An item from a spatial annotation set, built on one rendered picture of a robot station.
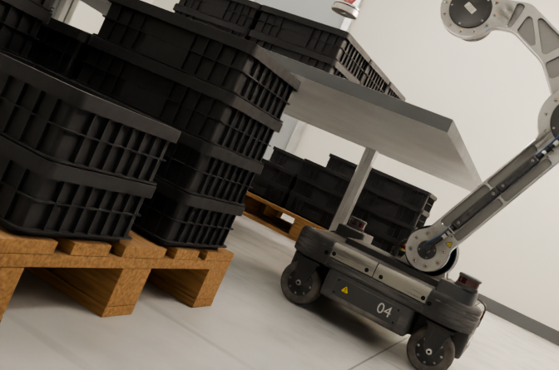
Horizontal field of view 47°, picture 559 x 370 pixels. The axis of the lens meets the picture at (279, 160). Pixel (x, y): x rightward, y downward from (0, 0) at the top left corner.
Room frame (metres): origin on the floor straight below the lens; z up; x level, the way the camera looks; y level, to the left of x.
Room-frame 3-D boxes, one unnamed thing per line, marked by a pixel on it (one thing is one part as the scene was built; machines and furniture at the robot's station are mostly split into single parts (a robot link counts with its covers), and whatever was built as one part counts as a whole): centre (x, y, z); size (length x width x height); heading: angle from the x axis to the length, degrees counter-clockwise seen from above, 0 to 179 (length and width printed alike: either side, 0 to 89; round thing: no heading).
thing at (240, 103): (1.49, 0.26, 0.37); 0.40 x 0.30 x 0.45; 67
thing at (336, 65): (2.54, 0.07, 0.76); 0.40 x 0.30 x 0.12; 63
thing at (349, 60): (2.54, 0.07, 0.87); 0.40 x 0.30 x 0.11; 63
